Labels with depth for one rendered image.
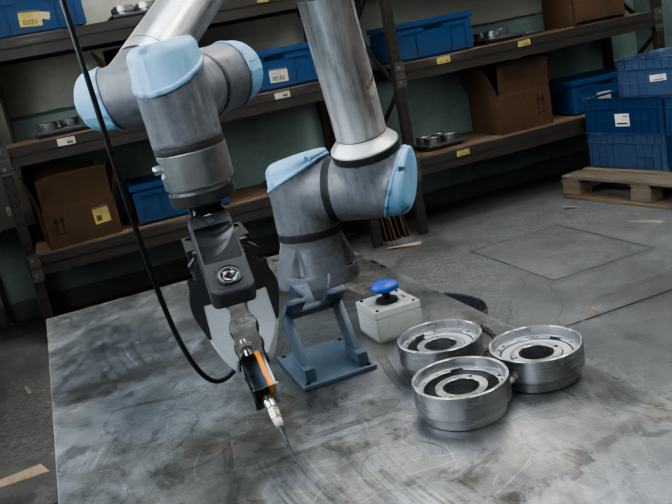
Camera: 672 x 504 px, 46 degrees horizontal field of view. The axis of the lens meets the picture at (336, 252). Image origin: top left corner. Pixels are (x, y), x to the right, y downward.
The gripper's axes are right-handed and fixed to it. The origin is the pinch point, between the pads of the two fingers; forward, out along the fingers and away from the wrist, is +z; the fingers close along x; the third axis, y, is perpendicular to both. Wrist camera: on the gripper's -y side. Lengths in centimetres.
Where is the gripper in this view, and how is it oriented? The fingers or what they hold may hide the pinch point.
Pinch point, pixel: (252, 358)
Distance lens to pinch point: 90.8
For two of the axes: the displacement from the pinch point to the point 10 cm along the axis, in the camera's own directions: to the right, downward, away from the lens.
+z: 2.3, 9.2, 3.1
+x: -9.3, 3.0, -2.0
